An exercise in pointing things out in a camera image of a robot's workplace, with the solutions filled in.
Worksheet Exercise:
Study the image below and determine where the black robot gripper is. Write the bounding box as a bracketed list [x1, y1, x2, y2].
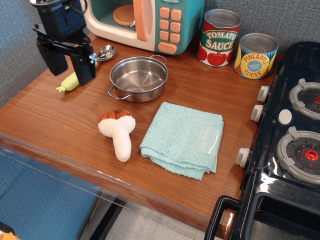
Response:
[31, 0, 96, 86]

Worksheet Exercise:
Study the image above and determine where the plush mushroom toy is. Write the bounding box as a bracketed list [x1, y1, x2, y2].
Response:
[98, 109, 136, 163]

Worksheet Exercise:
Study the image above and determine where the light blue folded cloth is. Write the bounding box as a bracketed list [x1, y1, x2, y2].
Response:
[140, 102, 224, 181]

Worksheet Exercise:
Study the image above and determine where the small stainless steel pot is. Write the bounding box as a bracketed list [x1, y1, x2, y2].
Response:
[108, 55, 169, 103]

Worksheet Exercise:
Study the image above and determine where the teal toy microwave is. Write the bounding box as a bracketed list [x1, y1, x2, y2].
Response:
[81, 0, 205, 56]

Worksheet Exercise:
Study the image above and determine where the tomato sauce can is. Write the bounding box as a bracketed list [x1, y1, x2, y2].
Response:
[197, 8, 242, 67]

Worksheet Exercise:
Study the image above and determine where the orange object at corner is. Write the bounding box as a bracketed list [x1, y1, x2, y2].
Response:
[0, 222, 20, 240]

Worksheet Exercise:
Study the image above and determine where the pineapple slices can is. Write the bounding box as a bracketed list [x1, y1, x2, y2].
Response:
[234, 33, 279, 80]

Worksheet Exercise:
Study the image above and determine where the black toy stove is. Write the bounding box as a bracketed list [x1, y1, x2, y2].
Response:
[205, 41, 320, 240]

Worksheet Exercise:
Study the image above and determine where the spoon with green handle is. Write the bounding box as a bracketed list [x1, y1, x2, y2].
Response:
[56, 44, 116, 93]

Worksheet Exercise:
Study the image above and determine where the black braided cable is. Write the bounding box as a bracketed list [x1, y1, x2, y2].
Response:
[66, 0, 89, 15]

